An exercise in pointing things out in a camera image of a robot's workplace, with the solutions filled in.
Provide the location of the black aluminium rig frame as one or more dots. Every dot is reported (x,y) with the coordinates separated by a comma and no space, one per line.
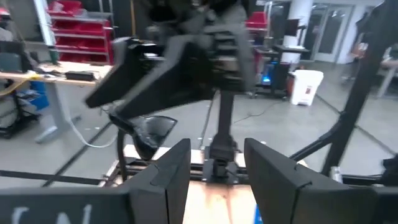
(358,93)

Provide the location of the blue storage bin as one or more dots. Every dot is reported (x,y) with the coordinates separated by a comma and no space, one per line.
(38,95)

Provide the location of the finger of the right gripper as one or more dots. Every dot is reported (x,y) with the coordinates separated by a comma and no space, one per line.
(180,81)
(124,71)

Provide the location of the red storage bins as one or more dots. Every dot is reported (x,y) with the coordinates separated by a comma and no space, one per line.
(256,21)

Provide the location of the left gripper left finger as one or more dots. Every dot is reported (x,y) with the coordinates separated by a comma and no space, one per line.
(93,208)

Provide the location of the red bin shelf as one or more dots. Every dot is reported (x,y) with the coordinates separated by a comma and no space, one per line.
(81,40)

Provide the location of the white trash bin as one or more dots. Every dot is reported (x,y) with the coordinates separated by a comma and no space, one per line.
(306,87)

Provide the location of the glass door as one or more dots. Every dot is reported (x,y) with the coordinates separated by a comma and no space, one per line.
(332,31)

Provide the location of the black device box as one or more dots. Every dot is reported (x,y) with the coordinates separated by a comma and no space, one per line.
(79,76)

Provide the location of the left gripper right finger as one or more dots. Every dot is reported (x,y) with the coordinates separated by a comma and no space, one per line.
(311,205)

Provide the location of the computer tower with blue light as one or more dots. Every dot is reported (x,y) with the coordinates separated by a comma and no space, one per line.
(270,76)

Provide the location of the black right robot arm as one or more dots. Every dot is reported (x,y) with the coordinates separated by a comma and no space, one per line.
(226,124)

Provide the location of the black desk lamp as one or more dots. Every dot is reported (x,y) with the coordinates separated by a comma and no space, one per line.
(149,133)

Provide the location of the white building column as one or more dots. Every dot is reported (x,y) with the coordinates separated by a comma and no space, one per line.
(298,31)

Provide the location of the wooden top desk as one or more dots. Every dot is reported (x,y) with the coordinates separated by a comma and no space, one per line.
(46,76)

